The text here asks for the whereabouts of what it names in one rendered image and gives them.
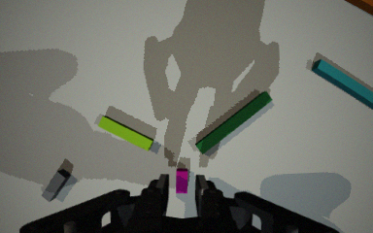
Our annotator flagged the lime green rod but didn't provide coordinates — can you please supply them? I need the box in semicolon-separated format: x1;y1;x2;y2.
98;116;154;150

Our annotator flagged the magenta block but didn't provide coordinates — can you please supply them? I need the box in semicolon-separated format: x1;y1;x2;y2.
176;168;187;193

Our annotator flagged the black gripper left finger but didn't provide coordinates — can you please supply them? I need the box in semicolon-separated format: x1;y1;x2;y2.
19;174;169;233

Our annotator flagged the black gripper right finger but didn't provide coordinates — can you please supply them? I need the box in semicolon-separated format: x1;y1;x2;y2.
195;175;339;233

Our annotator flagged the grey rectangular block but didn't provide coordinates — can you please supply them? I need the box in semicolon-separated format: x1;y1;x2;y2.
42;169;71;202

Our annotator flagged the turquoise rod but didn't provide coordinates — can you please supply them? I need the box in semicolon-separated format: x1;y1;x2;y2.
311;59;373;109

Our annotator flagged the dark green rod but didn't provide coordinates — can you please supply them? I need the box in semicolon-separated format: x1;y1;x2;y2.
195;91;272;154

